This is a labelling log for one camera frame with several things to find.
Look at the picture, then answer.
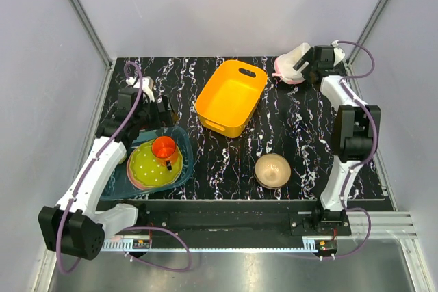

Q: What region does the white mesh laundry bag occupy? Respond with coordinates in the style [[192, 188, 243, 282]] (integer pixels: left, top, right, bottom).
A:
[[272, 42, 346, 85]]

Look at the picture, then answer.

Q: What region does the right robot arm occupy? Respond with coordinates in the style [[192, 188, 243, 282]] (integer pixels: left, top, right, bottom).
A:
[[293, 42, 381, 212]]

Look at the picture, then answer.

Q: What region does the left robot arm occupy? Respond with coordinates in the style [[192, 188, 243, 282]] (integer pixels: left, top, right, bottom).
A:
[[38, 87, 177, 260]]

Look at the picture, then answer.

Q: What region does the orange plastic cup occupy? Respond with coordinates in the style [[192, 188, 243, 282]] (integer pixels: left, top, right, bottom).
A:
[[151, 135, 179, 171]]

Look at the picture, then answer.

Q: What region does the yellow-green dotted plate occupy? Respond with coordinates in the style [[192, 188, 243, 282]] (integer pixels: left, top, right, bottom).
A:
[[130, 140, 183, 189]]

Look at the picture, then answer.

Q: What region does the orange plastic basket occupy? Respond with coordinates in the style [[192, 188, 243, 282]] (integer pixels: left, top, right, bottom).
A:
[[195, 59, 268, 138]]

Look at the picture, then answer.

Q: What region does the pink plate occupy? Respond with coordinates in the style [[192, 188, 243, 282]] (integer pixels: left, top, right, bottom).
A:
[[126, 155, 149, 191]]

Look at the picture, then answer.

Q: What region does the teal transparent tray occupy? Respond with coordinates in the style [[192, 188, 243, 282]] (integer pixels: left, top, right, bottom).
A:
[[100, 126, 194, 201]]

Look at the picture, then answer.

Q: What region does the beige glass bowl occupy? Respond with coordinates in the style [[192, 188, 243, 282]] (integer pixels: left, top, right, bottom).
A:
[[255, 153, 292, 189]]

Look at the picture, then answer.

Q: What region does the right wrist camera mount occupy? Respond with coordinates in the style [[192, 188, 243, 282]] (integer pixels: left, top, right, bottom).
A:
[[331, 40, 346, 67]]

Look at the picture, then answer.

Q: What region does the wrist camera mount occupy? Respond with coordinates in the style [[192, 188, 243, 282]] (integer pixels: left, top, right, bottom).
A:
[[331, 40, 346, 67], [125, 76, 155, 102]]

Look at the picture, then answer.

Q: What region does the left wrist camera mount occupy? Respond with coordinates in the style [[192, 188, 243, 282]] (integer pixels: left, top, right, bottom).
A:
[[125, 76, 155, 102]]

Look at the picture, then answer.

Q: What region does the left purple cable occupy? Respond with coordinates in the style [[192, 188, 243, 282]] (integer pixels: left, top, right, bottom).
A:
[[55, 62, 193, 274]]

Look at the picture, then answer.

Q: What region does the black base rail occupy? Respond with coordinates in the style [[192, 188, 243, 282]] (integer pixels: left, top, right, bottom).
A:
[[95, 199, 351, 248]]

